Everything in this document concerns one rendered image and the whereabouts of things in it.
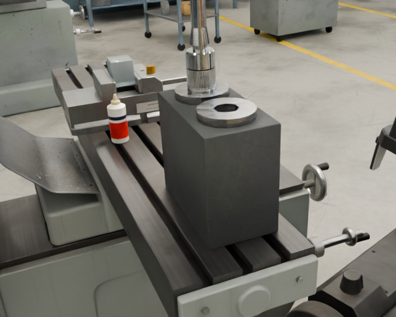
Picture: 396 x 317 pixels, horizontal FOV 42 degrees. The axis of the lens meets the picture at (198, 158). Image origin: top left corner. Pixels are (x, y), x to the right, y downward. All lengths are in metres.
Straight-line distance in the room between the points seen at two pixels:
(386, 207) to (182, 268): 2.03
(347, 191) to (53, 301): 1.88
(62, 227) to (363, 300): 0.67
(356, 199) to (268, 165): 1.99
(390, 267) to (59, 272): 0.77
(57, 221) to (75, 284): 0.17
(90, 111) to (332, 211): 1.65
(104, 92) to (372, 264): 0.76
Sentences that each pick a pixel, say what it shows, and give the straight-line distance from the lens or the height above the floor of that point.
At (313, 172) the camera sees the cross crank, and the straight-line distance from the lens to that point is 1.57.
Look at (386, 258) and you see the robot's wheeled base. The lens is 1.36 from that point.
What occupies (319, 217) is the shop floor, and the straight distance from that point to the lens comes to 2.56.
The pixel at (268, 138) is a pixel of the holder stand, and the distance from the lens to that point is 0.74.
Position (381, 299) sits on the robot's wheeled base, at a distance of 1.23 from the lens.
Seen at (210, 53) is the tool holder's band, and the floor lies 1.18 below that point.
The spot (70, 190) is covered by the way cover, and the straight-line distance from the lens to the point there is 1.12.
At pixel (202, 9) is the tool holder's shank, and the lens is 0.80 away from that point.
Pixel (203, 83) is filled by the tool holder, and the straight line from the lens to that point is 0.82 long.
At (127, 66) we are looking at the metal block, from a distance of 1.24.
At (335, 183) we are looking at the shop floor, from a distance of 2.86.
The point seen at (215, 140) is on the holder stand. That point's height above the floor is 1.10.
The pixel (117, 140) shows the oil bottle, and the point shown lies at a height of 0.93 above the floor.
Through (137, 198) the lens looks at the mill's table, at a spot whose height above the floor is 0.92.
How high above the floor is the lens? 1.39
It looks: 27 degrees down
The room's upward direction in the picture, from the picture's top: 3 degrees counter-clockwise
